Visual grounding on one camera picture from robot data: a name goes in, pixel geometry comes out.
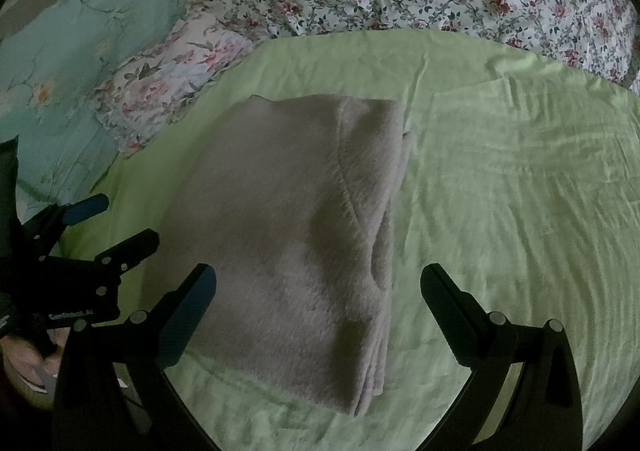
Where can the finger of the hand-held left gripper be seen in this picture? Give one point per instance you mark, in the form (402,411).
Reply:
(85,209)
(130,248)

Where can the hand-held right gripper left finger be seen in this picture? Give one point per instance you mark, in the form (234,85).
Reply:
(192,308)

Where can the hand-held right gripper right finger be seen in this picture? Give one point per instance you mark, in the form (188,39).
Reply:
(450,311)

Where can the white fluffy garment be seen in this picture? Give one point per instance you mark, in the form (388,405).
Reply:
(280,231)

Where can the pink patterned cloth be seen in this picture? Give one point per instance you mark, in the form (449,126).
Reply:
(22,356)

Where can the light green bed sheet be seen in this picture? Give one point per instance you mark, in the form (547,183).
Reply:
(500,206)

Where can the teal floral pillow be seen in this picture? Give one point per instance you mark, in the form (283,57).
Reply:
(75,66)

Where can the large-flower floral pillow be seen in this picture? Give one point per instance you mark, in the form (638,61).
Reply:
(170,76)

